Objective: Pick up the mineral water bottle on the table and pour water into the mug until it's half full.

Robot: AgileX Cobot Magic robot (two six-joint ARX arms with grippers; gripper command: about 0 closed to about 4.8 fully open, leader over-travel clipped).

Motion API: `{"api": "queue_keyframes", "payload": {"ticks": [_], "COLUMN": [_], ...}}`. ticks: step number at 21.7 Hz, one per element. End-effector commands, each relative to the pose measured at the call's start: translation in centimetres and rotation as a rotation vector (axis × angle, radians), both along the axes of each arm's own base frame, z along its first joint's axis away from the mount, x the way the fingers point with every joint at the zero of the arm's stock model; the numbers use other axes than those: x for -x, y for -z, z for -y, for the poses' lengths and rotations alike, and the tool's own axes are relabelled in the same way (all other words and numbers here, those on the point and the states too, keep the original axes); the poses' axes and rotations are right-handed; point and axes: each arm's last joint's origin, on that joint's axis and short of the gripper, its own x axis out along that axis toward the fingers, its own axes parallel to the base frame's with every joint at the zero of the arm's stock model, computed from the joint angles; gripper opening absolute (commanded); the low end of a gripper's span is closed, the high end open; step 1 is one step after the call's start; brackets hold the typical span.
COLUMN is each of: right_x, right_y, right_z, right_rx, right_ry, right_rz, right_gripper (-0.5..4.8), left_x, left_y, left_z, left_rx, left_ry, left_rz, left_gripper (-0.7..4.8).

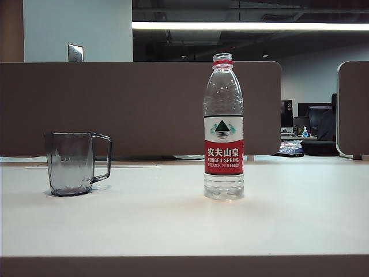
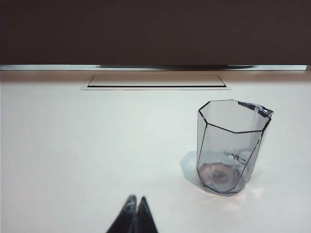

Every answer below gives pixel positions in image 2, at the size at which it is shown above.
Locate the wide brown desk partition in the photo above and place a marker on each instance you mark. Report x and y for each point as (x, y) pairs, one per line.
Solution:
(155, 31)

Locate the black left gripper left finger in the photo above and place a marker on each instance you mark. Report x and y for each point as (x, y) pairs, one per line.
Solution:
(125, 218)

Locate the transparent grey faceted plastic mug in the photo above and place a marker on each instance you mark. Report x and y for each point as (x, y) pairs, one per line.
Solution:
(218, 145)

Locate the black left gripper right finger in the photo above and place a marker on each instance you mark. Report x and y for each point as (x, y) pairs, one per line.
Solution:
(145, 218)

